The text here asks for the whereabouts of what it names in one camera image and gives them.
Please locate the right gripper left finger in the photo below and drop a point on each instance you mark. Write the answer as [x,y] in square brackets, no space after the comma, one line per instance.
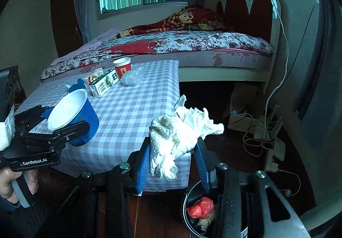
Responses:
[112,190]

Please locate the checkered tablecloth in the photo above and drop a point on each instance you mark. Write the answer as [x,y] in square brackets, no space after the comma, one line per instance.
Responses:
[125,114]

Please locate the clear plastic bag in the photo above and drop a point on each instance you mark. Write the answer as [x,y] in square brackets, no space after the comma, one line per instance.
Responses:
[133,77]

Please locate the pink folded cloth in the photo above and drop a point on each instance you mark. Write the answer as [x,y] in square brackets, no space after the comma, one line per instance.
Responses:
[96,42]

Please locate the red paper cup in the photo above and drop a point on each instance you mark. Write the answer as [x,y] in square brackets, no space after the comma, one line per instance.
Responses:
[122,65]

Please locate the white power strip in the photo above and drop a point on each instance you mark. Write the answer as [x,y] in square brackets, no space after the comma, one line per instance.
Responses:
[274,156]

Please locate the red plastic bag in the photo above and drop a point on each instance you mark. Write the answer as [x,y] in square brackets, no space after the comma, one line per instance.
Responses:
[202,209]

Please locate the cardboard box under bed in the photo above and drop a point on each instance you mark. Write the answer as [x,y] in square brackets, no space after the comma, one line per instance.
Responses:
[247,107]

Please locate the blue white bowl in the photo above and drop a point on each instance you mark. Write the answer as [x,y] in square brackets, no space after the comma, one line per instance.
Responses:
[71,109]

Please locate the green white milk carton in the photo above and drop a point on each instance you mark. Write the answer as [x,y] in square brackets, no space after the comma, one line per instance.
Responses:
[103,83]

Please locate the red heart headboard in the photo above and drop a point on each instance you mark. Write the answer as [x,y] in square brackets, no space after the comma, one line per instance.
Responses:
[257,18]

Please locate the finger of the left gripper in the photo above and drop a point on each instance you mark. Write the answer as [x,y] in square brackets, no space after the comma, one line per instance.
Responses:
[75,134]
[33,116]

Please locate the black trash bucket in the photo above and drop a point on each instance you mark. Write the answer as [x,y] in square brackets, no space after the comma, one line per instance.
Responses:
[193,194]

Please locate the red white small carton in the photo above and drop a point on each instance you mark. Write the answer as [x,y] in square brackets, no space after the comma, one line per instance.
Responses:
[94,75]

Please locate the red patterned blanket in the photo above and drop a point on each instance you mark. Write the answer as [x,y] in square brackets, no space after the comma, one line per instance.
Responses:
[189,18]

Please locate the dark wooden door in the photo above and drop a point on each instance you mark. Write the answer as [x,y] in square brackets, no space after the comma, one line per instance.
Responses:
[66,31]

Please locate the person left hand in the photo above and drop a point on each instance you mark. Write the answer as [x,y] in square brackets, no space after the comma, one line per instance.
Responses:
[8,179]

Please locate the beige patterned cloth bundle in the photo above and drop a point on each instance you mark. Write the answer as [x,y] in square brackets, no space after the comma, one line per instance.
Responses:
[203,224]

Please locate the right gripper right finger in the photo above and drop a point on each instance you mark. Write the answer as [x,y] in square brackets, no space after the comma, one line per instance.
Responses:
[247,205]

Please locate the white tissue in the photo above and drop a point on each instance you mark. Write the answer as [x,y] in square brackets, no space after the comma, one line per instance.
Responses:
[172,136]

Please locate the bed with floral sheet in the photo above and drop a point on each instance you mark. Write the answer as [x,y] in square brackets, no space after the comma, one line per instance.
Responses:
[159,43]

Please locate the grey blue curtain right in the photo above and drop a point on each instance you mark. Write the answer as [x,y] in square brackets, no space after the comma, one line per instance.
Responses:
[318,105]

